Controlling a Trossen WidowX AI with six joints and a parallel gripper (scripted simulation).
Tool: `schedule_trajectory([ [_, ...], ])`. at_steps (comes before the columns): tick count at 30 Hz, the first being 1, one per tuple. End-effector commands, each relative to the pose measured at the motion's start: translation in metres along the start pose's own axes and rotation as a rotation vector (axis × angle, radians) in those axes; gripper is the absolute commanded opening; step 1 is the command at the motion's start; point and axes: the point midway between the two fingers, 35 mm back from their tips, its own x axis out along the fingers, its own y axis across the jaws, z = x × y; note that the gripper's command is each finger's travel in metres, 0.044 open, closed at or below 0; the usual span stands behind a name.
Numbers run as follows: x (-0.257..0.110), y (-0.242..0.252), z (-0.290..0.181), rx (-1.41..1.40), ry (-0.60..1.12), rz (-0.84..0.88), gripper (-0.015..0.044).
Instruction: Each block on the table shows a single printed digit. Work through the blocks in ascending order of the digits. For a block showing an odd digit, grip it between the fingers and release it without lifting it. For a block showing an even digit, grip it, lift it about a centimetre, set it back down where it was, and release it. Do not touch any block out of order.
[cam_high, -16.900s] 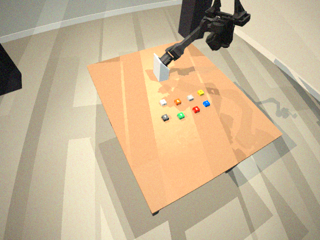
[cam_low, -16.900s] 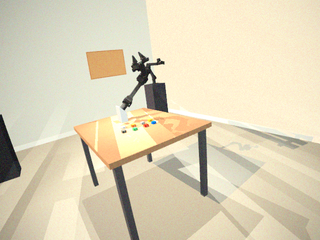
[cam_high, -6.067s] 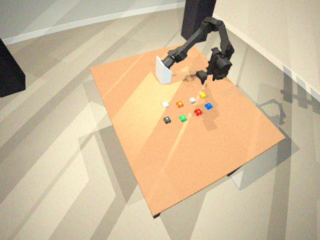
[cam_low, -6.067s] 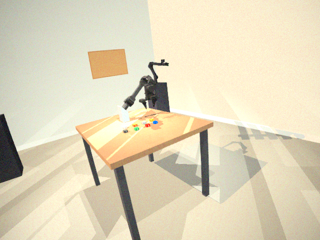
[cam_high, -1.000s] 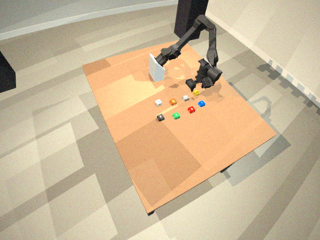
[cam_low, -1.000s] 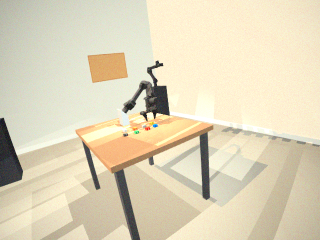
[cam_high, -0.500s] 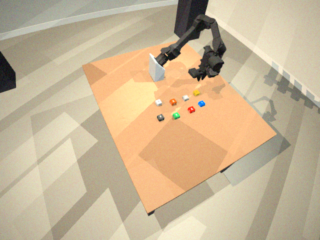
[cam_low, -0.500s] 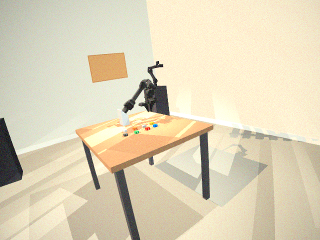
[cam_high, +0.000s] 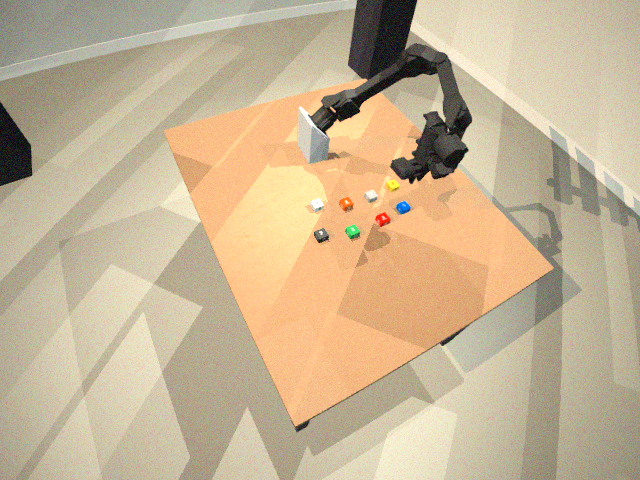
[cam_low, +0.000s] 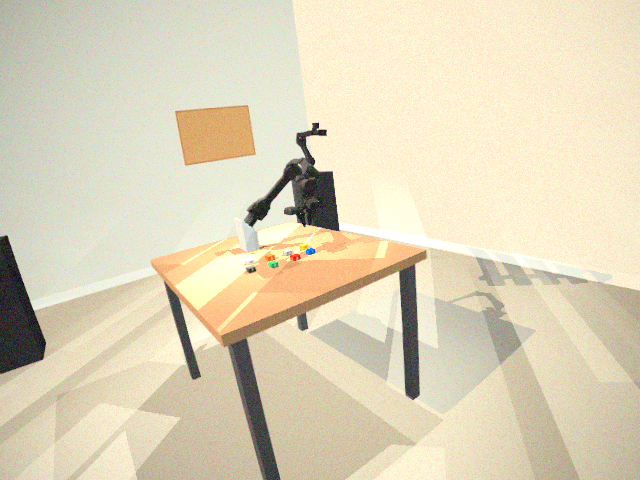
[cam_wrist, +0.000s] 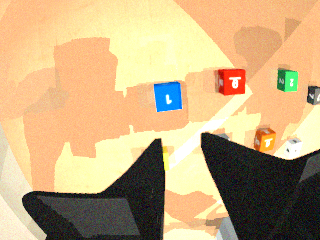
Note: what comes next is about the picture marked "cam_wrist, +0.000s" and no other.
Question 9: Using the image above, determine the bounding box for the red block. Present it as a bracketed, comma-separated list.
[217, 68, 245, 95]

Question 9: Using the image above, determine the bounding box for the orange block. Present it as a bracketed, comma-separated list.
[253, 128, 276, 152]

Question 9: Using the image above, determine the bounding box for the green block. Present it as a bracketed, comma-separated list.
[277, 69, 299, 92]

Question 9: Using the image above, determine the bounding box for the small yellow block with printed digit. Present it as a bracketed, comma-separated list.
[163, 145, 169, 171]

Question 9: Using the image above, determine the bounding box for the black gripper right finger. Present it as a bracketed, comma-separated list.
[200, 131, 320, 240]

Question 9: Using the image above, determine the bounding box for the blue block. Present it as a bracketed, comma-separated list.
[153, 81, 183, 112]

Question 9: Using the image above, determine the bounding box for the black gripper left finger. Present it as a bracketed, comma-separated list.
[21, 139, 165, 240]

